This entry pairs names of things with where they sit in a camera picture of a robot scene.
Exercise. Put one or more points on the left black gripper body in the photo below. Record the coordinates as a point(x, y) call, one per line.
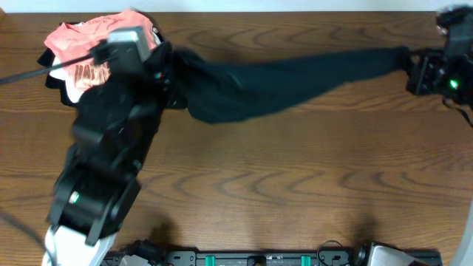
point(160, 83)

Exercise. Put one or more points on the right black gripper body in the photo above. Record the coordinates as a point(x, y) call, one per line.
point(434, 76)

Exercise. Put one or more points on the black garment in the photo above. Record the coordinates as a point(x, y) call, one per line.
point(224, 93)

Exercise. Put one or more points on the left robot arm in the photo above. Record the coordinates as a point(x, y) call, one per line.
point(113, 131)

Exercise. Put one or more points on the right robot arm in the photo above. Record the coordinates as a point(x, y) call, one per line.
point(447, 70)

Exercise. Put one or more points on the white folded t-shirt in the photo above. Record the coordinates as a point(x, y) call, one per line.
point(70, 88)

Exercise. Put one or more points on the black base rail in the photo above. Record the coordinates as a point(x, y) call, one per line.
point(330, 253)

